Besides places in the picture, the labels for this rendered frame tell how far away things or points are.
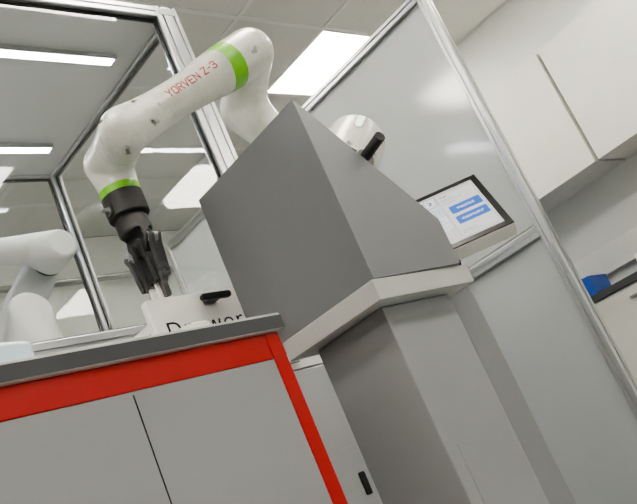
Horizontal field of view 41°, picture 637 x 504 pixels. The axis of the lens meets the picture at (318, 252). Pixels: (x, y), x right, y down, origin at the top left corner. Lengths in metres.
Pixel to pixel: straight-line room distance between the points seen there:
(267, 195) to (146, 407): 0.60
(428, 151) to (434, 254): 1.69
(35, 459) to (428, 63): 2.48
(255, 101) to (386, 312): 0.80
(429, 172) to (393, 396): 1.85
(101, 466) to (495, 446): 0.73
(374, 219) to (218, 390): 0.46
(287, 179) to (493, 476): 0.66
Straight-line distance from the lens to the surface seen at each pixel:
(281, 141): 1.66
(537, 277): 3.08
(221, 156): 2.49
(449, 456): 1.52
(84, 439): 1.20
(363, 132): 1.85
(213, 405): 1.32
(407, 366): 1.53
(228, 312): 1.78
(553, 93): 4.91
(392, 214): 1.63
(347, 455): 2.25
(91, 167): 1.94
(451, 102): 3.26
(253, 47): 2.09
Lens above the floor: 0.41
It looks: 16 degrees up
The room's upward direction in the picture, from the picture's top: 24 degrees counter-clockwise
